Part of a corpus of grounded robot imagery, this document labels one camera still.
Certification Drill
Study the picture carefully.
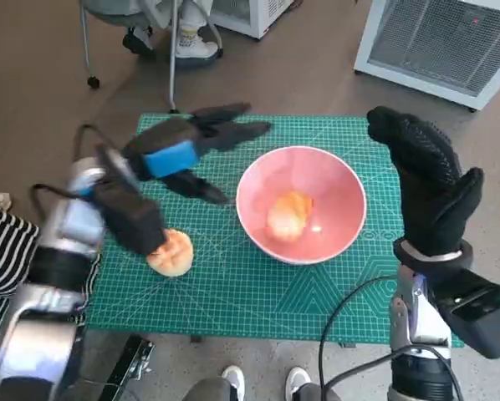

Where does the round toy bread bun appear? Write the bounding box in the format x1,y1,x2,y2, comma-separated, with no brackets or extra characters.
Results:
145,228,194,278

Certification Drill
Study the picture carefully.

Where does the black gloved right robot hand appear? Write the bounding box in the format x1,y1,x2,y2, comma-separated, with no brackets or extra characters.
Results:
365,105,485,256

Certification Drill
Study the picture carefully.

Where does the black metal bracket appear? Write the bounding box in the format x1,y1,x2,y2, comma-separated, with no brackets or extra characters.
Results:
101,333,157,401

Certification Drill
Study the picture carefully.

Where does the pink bowl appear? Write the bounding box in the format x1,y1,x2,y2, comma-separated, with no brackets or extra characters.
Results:
236,145,368,266

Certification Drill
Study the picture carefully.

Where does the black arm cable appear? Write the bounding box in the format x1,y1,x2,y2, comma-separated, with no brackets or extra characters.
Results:
320,349,467,401
319,274,400,389
30,124,113,204

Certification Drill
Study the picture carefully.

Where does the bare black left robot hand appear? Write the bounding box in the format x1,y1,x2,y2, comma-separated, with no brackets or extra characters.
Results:
121,101,273,206

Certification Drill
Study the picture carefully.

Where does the seated person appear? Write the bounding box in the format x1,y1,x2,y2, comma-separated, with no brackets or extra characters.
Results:
122,0,224,70

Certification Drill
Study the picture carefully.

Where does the large white mesh-front appliance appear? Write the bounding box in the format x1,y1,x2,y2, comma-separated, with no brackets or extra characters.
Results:
353,0,500,112

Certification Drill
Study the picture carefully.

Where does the green cutting mat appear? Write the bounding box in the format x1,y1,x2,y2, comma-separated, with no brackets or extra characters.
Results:
84,113,464,348

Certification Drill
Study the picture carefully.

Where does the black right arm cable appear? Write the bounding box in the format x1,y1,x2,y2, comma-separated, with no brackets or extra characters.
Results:
319,274,400,389
320,349,467,401

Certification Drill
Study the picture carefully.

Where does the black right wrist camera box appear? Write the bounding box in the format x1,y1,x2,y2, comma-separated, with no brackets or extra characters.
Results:
431,269,500,359

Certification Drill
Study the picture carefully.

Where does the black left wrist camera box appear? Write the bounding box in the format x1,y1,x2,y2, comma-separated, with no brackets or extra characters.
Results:
94,144,167,258

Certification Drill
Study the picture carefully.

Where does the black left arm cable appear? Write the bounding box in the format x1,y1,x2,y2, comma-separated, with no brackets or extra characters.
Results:
30,124,113,204

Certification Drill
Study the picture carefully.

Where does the metal pole leg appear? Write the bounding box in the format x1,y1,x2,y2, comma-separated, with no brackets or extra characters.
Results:
167,0,182,114

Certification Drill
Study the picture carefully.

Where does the grey chair on casters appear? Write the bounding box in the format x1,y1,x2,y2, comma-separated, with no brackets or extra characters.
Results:
79,0,225,89

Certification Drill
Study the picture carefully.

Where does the long orange toy bread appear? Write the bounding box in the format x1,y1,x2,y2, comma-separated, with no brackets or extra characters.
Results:
267,190,316,240

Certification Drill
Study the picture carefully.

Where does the small white mesh-front appliance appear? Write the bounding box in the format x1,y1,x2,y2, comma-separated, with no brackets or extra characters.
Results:
210,0,305,42

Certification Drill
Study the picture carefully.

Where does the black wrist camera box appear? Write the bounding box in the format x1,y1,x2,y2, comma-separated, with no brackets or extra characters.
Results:
94,144,167,258
431,269,500,359

